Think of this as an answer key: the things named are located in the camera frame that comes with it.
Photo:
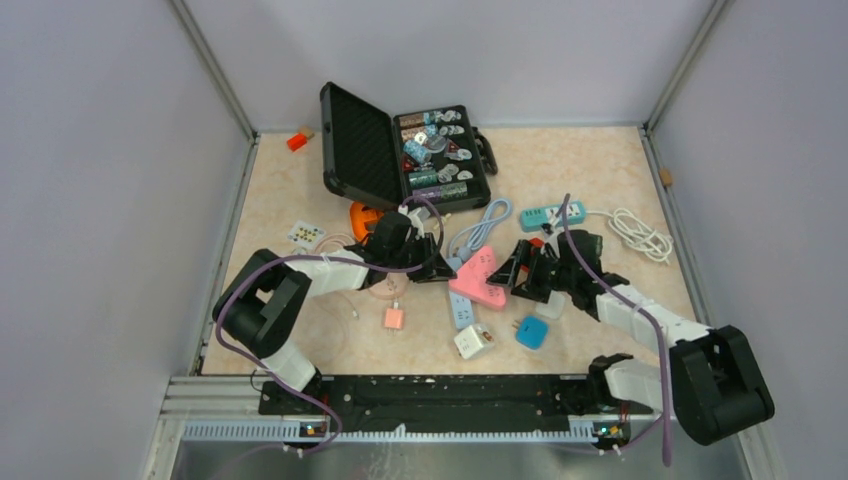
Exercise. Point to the pink triangular power socket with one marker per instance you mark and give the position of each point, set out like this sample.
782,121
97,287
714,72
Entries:
471,280

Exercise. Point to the white charger plug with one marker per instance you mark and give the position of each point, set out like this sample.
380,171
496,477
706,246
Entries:
553,308

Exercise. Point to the blue charger plug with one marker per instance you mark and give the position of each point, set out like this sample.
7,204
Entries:
530,332

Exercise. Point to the red small block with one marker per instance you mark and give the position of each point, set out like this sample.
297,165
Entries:
297,141

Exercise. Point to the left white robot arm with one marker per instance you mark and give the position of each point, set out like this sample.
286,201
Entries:
257,312

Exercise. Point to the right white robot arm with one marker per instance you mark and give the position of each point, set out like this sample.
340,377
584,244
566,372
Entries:
707,379

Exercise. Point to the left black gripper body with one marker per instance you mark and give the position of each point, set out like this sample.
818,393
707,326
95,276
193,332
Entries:
426,273

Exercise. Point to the round pink power socket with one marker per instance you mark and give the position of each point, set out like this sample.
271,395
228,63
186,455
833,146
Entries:
392,288

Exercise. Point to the open black carrying case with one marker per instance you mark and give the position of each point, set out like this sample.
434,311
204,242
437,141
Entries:
380,159

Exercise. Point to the orange tape dispenser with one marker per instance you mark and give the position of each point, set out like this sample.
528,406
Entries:
363,220

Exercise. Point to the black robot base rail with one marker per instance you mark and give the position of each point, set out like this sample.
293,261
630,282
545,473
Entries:
442,404

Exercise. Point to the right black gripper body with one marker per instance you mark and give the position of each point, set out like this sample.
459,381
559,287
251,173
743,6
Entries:
542,274

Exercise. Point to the dark green cube plug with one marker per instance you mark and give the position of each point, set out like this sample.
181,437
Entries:
591,245

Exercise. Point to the light blue power strip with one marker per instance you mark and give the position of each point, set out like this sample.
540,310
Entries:
462,310

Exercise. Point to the white multi-hole adapter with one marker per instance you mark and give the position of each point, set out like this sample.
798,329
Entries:
305,235

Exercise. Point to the small salmon charger plug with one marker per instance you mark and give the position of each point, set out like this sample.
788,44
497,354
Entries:
394,318

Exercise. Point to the white cartoon plug adapter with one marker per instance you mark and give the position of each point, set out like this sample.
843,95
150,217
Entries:
474,341

